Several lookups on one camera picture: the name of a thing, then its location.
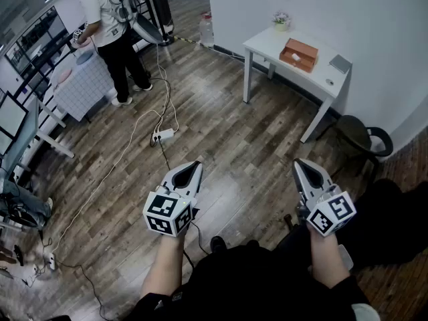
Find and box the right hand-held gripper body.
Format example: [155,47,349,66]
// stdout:
[296,183,357,238]

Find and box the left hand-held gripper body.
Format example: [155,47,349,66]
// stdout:
[142,178,201,238]

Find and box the orange desk drawer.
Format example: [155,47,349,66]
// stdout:
[278,37,320,74]

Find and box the person's right forearm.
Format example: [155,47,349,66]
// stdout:
[306,228,352,290]

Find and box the person's left forearm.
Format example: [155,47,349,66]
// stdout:
[139,233,189,300]

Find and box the grey desk with white legs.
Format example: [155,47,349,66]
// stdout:
[0,95,76,183]

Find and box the black chair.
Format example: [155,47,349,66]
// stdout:
[315,114,395,177]

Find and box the person's black shoe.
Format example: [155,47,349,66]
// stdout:
[209,235,228,254]

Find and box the person's black clothing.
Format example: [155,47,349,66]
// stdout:
[132,178,428,321]

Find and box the grey notebook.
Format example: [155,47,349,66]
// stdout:
[328,53,353,75]

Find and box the table with grid cloth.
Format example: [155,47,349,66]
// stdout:
[49,49,117,122]

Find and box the blue round plate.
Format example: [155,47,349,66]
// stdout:
[75,51,94,66]

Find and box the clear plastic water bottle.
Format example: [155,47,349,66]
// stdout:
[198,11,215,48]

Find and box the silver reflector lamp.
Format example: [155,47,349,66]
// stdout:
[130,11,165,43]

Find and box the pink round plate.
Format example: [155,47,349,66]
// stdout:
[50,68,73,86]

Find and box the small potted flower plant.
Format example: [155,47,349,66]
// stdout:
[271,10,292,33]

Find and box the black equipment stand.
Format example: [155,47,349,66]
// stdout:
[122,0,176,47]

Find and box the long white cable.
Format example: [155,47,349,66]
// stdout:
[49,41,180,257]

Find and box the black cable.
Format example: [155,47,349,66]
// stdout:
[33,135,215,321]

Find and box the black frame shelf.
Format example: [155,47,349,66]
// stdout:
[3,5,80,95]

